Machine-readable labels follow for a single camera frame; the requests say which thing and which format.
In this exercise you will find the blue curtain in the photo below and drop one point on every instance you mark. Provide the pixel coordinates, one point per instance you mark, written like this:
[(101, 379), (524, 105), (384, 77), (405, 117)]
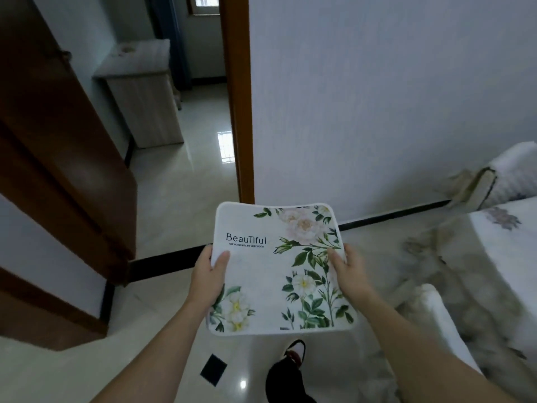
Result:
[(174, 37)]

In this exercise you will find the window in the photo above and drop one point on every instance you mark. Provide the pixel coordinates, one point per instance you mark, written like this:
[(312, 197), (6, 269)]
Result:
[(204, 3)]

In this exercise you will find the brown wooden door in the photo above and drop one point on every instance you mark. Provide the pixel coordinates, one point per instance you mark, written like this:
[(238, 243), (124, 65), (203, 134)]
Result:
[(54, 134)]

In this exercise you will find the person's black and white shoe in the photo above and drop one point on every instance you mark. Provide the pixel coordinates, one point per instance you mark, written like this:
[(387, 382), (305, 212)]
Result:
[(295, 351)]

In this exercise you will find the person's black trouser leg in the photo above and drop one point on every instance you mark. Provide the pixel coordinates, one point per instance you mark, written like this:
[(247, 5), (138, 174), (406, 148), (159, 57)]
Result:
[(287, 384)]

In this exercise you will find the person's left forearm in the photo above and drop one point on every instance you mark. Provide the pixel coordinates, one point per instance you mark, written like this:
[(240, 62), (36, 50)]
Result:
[(163, 352)]

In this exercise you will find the person's left thumb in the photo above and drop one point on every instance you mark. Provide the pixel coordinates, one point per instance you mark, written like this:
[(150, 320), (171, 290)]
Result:
[(220, 265)]

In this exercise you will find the person's right thumb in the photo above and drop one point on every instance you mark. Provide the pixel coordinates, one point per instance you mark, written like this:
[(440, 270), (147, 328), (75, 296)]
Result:
[(337, 264)]

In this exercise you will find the white floral mat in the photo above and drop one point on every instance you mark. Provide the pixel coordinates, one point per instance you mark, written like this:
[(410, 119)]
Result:
[(260, 285)]

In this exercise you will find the bed with floral sheet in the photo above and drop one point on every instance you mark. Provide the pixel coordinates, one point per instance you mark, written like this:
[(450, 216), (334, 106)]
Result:
[(482, 281)]

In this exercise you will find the person's left hand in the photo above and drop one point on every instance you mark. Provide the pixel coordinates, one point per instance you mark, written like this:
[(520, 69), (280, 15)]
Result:
[(203, 276)]

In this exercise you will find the brown wooden door jamb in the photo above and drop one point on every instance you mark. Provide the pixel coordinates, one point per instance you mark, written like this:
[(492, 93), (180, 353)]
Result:
[(46, 310)]

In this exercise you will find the light wooden cabinet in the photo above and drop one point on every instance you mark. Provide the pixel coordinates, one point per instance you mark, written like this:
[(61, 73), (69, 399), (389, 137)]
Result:
[(144, 109)]

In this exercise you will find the person's right hand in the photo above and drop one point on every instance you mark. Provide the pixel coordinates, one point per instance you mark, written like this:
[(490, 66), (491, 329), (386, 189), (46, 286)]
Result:
[(354, 279)]

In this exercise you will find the brown wooden door frame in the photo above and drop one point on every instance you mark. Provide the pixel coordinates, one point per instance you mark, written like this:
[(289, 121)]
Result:
[(237, 100)]

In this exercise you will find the person's right forearm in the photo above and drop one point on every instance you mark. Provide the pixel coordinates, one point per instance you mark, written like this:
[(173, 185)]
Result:
[(415, 352)]

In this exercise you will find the foam-wrapped bed headboard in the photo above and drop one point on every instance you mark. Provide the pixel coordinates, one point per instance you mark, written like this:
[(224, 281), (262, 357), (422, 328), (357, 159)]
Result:
[(512, 176)]

